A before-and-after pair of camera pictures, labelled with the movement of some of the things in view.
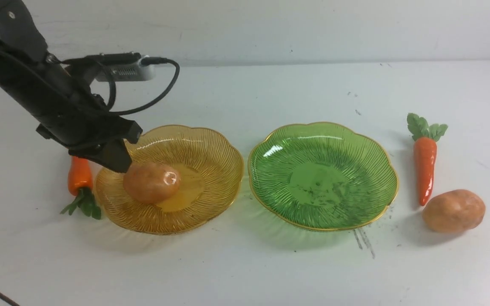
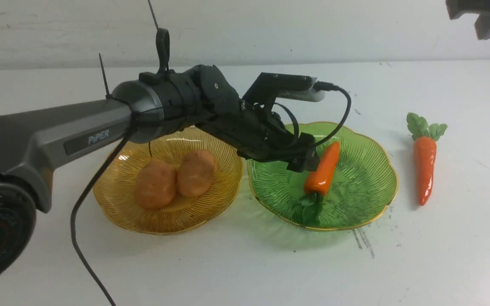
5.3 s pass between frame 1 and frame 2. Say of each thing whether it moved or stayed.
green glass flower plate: stayed
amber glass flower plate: stayed
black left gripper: moved
